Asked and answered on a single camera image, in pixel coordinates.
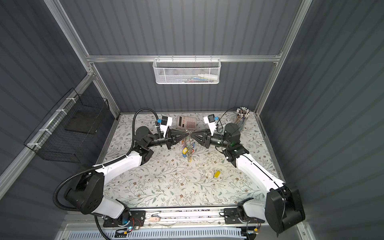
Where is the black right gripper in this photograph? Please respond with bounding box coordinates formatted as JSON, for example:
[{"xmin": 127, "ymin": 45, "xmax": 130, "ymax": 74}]
[{"xmin": 191, "ymin": 129, "xmax": 230, "ymax": 150}]

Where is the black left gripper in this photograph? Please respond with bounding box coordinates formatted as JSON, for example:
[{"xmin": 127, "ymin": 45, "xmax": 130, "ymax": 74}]
[{"xmin": 145, "ymin": 129, "xmax": 187, "ymax": 151}]

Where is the metal keyring with coloured keys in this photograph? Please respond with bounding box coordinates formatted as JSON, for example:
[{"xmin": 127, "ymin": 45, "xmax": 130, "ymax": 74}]
[{"xmin": 182, "ymin": 130, "xmax": 195, "ymax": 163}]

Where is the yellow tagged key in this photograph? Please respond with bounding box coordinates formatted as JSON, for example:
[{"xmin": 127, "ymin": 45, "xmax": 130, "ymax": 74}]
[{"xmin": 214, "ymin": 171, "xmax": 221, "ymax": 179}]

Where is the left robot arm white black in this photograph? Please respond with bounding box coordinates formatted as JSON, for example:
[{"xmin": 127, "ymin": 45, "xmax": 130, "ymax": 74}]
[{"xmin": 65, "ymin": 126, "xmax": 189, "ymax": 219}]

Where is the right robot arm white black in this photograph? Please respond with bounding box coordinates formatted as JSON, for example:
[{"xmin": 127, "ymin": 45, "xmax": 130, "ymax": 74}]
[{"xmin": 191, "ymin": 123, "xmax": 306, "ymax": 234}]

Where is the pink calculator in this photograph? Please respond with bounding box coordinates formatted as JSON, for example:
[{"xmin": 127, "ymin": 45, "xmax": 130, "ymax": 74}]
[{"xmin": 177, "ymin": 115, "xmax": 197, "ymax": 130}]

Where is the floral table mat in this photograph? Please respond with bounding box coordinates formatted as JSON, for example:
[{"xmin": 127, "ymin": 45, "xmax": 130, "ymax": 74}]
[{"xmin": 103, "ymin": 112, "xmax": 281, "ymax": 208}]

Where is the cup of pencils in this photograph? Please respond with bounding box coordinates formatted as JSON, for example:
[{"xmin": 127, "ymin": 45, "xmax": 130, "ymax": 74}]
[{"xmin": 233, "ymin": 107, "xmax": 250, "ymax": 125}]

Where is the white bottle in basket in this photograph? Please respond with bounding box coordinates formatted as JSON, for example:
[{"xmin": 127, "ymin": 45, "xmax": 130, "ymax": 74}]
[{"xmin": 198, "ymin": 74, "xmax": 219, "ymax": 82}]

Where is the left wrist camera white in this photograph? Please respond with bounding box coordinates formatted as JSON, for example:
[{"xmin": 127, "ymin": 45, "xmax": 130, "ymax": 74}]
[{"xmin": 157, "ymin": 116, "xmax": 173, "ymax": 138}]

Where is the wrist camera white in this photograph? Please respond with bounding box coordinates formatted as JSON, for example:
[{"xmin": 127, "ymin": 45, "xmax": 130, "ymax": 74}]
[
  {"xmin": 203, "ymin": 114, "xmax": 218, "ymax": 136},
  {"xmin": 157, "ymin": 116, "xmax": 173, "ymax": 138}
]

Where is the black corrugated cable conduit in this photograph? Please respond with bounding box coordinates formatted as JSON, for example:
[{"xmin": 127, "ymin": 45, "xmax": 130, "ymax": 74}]
[{"xmin": 52, "ymin": 107, "xmax": 161, "ymax": 240}]

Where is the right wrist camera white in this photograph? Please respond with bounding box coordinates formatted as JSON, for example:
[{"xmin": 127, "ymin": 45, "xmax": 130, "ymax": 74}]
[{"xmin": 203, "ymin": 114, "xmax": 218, "ymax": 136}]

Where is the white wire mesh basket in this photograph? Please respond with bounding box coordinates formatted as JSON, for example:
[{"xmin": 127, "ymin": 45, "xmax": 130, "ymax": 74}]
[{"xmin": 153, "ymin": 59, "xmax": 222, "ymax": 85}]

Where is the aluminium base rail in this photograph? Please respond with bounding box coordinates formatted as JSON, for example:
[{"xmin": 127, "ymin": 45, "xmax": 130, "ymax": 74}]
[{"xmin": 59, "ymin": 206, "xmax": 301, "ymax": 232}]

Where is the black wire basket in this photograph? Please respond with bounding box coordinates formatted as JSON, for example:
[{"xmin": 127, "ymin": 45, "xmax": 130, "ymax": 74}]
[{"xmin": 24, "ymin": 91, "xmax": 110, "ymax": 164}]

